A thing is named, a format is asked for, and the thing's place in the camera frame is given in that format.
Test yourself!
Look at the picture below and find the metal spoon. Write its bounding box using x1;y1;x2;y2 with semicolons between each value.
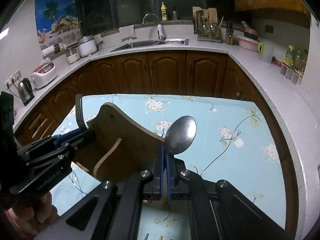
164;115;197;155

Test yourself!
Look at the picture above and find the stainless kitchen sink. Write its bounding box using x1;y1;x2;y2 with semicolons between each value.
111;38;189;52

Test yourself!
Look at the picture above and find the left hand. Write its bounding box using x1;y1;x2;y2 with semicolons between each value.
4;192;60;239

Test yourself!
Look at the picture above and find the wooden utensil holder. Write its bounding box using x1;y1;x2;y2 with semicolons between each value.
74;103;164;183

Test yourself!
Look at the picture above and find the floral light blue tablecloth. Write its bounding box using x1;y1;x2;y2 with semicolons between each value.
51;94;286;239

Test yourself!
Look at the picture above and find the stainless electric kettle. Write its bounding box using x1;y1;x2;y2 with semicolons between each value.
17;78;34;106

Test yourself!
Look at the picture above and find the white red rice cooker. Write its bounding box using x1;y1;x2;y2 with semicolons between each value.
30;62;57;89

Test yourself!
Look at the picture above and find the glass jar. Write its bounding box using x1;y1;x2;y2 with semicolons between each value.
66;48;80;64

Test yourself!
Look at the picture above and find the white pot with lid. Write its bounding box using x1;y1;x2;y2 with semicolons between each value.
77;35;97;57

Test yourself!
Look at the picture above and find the chrome sink faucet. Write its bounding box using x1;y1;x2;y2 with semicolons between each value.
142;13;165;41

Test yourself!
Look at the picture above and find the pink bowl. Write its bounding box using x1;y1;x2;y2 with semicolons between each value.
237;36;259;52

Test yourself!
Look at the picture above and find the beach fruit poster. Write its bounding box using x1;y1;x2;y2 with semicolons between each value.
35;0;82;50

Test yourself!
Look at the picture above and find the white dish cloth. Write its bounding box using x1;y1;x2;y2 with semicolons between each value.
119;25;137;42

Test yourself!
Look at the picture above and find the countertop dish rack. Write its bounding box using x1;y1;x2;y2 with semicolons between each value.
193;7;223;43

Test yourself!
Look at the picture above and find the knife block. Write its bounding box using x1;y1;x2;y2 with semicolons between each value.
225;21;234;45

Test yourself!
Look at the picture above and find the oil bottle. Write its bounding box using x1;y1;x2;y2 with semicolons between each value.
285;45;295;67

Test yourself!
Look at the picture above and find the yellow dish soap bottle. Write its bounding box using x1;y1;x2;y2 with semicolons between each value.
161;2;168;21

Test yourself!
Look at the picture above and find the wall power outlet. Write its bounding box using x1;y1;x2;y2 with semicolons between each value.
4;69;22;90

